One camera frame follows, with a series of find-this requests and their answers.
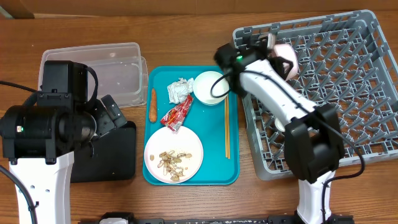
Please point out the pink bowl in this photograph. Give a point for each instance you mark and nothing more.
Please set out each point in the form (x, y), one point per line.
(287, 52)

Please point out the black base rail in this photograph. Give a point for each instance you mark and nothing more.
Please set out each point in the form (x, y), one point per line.
(125, 217)

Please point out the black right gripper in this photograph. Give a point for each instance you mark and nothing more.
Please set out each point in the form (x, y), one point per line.
(278, 61)

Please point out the black tray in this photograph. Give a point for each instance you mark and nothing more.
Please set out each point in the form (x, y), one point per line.
(112, 157)

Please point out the wooden chopstick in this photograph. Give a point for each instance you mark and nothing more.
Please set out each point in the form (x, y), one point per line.
(227, 127)
(224, 127)

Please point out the grey dishwasher rack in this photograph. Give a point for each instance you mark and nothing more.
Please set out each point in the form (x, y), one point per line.
(345, 60)

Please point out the white cup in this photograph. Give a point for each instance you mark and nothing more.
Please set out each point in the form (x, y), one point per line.
(279, 125)

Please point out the teal plastic tray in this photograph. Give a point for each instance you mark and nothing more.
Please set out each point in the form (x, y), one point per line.
(204, 126)

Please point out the clear plastic container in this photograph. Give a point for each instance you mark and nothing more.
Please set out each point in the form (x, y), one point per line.
(120, 68)

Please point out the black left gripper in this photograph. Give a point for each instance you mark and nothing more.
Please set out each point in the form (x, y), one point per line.
(107, 123)

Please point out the white bowl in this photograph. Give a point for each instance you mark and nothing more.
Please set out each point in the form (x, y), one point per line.
(205, 92)

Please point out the red snack wrapper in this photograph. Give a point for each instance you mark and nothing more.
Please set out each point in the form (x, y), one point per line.
(175, 117)

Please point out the orange carrot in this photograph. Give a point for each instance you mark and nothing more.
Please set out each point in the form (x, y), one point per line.
(153, 107)

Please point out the pink plate with food scraps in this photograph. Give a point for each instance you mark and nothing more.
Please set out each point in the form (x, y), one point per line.
(173, 157)

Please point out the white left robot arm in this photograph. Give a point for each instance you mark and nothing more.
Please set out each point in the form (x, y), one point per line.
(40, 137)

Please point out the crumpled white tissue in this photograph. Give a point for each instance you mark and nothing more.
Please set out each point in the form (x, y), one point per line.
(178, 91)

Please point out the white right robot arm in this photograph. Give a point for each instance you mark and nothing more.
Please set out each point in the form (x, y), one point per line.
(313, 145)

